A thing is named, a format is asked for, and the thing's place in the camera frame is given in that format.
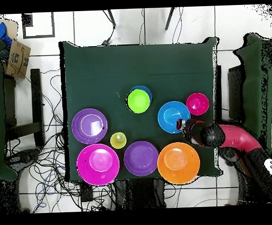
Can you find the blue bowl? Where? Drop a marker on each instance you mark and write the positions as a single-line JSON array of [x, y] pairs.
[[169, 113]]

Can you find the small red bowl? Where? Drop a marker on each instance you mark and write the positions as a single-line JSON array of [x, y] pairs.
[[197, 104]]

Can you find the translucent teal bowl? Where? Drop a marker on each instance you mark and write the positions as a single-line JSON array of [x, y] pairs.
[[147, 90]]

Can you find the small green bowl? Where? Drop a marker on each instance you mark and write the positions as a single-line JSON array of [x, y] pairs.
[[138, 101]]

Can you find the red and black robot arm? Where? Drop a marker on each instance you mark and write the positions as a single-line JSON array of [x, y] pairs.
[[239, 137]]

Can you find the large yellow bowl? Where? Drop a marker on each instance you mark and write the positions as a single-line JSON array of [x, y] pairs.
[[178, 163]]

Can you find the purple bowl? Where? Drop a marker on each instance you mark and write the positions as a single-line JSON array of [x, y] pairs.
[[141, 159], [82, 134]]

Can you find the yellow cup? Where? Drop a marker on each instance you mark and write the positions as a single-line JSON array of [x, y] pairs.
[[118, 140]]

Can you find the black wooden stand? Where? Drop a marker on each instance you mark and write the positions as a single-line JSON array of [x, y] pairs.
[[236, 91], [36, 98]]

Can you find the large pink bowl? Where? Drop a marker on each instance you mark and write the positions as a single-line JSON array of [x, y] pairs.
[[97, 164]]

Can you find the dark green tablecloth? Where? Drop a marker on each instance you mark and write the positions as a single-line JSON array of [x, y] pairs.
[[103, 67]]

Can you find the black power strip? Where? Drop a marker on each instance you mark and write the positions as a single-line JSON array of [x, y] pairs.
[[86, 192]]

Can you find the cardboard box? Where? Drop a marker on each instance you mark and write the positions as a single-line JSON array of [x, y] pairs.
[[18, 58]]

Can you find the blue cloth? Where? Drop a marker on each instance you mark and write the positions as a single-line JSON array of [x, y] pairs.
[[0, 32]]

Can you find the grey pedestal leg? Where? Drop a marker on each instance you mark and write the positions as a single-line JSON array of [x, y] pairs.
[[24, 156], [227, 152]]

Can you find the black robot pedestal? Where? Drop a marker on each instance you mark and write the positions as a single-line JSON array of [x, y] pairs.
[[141, 194]]

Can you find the black camera tripod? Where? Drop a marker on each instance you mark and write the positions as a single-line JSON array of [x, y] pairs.
[[111, 18]]

